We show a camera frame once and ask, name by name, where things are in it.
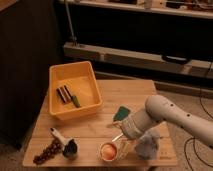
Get green sponge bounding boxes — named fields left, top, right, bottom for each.
left=113, top=106, right=130, bottom=121

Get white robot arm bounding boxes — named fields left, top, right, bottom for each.
left=121, top=95, right=213, bottom=148

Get wooden shelf unit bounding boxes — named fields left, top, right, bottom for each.
left=54, top=0, right=213, bottom=80

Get orange cup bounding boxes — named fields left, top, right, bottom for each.
left=99, top=142, right=118, bottom=162

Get black object on shelf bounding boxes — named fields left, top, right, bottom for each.
left=162, top=55, right=191, bottom=65

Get white handled dish brush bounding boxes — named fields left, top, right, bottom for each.
left=50, top=128, right=78, bottom=159

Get black cable on floor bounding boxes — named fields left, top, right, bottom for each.
left=183, top=63, right=213, bottom=169

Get dark cabinet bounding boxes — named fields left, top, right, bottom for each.
left=0, top=0, right=61, bottom=149

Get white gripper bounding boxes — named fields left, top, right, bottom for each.
left=121, top=110, right=157, bottom=139

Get small green pickle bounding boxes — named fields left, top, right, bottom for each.
left=72, top=95, right=81, bottom=108

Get yellow plastic bin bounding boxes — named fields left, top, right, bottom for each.
left=49, top=61, right=102, bottom=120

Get bunch of dark grapes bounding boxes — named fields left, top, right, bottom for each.
left=33, top=139, right=62, bottom=165

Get dark striped eraser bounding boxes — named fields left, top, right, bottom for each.
left=56, top=86, right=71, bottom=104

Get wooden table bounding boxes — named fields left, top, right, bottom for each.
left=22, top=78, right=179, bottom=168

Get grey crumpled cloth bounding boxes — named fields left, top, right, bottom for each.
left=135, top=130, right=160, bottom=160

